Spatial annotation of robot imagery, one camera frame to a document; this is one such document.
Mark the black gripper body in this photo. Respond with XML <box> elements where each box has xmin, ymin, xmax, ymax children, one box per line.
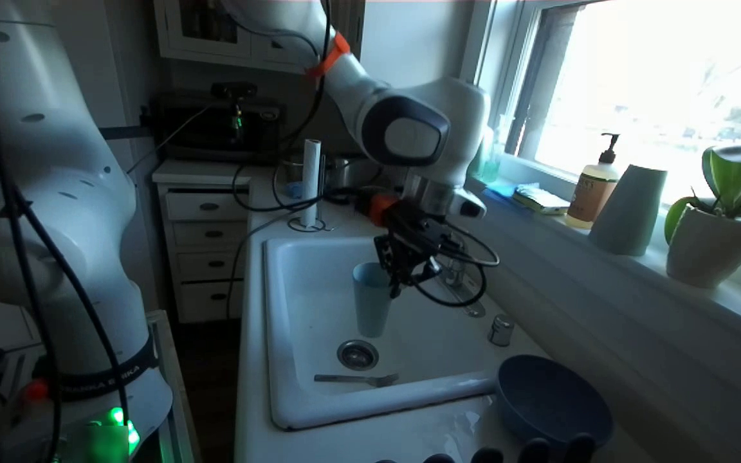
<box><xmin>373</xmin><ymin>202</ymin><xmax>444</xmax><ymax>299</ymax></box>

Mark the light blue cup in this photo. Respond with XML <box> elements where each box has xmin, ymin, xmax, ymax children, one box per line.
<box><xmin>352</xmin><ymin>261</ymin><xmax>391</xmax><ymax>337</ymax></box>

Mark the metal sink drain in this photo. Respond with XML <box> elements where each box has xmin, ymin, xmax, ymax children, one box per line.
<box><xmin>337</xmin><ymin>339</ymin><xmax>379</xmax><ymax>371</ymax></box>

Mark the white ceramic sink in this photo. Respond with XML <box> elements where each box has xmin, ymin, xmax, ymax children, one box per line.
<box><xmin>235</xmin><ymin>174</ymin><xmax>648</xmax><ymax>463</ymax></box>

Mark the dark blue bowl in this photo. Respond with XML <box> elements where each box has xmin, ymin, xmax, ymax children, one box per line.
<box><xmin>495</xmin><ymin>354</ymin><xmax>612</xmax><ymax>448</ymax></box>

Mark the chrome faucet knob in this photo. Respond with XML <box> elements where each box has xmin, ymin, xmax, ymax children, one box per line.
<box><xmin>489</xmin><ymin>313</ymin><xmax>515</xmax><ymax>346</ymax></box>

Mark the yellow green sponge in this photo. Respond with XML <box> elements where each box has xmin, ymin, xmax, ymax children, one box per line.
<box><xmin>515</xmin><ymin>183</ymin><xmax>569</xmax><ymax>214</ymax></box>

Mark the silver fork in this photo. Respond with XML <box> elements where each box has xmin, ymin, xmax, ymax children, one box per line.
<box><xmin>314</xmin><ymin>372</ymin><xmax>399</xmax><ymax>387</ymax></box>

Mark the soap pump bottle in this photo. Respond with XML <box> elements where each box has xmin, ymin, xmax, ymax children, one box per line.
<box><xmin>569</xmin><ymin>130</ymin><xmax>619</xmax><ymax>224</ymax></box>

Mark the grey ceramic vase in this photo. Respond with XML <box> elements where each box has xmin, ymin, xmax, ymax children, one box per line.
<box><xmin>589</xmin><ymin>164</ymin><xmax>668</xmax><ymax>256</ymax></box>

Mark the white drawer cabinet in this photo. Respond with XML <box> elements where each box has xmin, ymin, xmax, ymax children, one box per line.
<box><xmin>153</xmin><ymin>162</ymin><xmax>250</xmax><ymax>323</ymax></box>

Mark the potted green plant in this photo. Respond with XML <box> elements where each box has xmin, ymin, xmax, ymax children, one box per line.
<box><xmin>665</xmin><ymin>144</ymin><xmax>741</xmax><ymax>287</ymax></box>

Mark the black cable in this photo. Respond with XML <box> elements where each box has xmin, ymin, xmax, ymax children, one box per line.
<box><xmin>413</xmin><ymin>224</ymin><xmax>504</xmax><ymax>308</ymax></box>

